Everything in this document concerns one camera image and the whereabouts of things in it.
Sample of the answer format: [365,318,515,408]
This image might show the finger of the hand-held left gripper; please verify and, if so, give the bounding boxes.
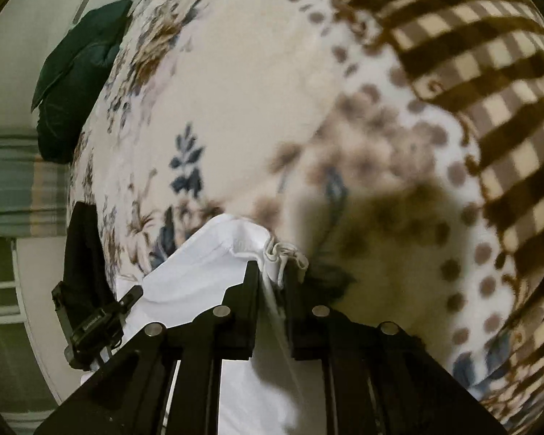
[115,285,144,314]

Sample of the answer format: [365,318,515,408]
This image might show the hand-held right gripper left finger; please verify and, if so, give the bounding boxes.
[34,260,260,435]

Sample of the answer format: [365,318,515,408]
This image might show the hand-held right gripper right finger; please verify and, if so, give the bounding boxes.
[283,265,508,435]

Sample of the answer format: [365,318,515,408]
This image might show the white t-shirt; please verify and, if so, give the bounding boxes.
[79,214,310,435]

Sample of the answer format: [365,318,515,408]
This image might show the black folded clothes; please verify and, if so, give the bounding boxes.
[63,202,119,327]

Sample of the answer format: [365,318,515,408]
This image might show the white framed window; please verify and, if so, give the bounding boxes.
[0,236,30,327]

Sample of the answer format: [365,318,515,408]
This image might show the green striped curtain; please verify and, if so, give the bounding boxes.
[0,135,72,237]

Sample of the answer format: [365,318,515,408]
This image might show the floral blanket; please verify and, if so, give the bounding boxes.
[68,0,524,435]

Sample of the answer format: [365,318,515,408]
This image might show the dark green duvet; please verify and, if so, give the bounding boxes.
[31,0,134,164]

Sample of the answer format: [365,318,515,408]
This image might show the brown checked blanket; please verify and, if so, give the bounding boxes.
[306,0,544,374]

